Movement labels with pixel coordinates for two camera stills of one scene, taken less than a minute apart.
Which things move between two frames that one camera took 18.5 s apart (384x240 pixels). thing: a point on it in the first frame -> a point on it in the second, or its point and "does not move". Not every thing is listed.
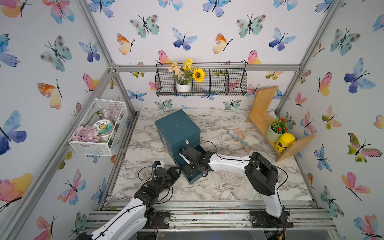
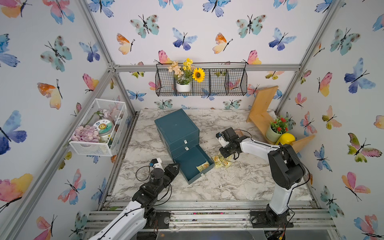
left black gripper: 174,174 does not move
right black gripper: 190,171 -> 223,152
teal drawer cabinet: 179,131 does not move
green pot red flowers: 277,128 does not move
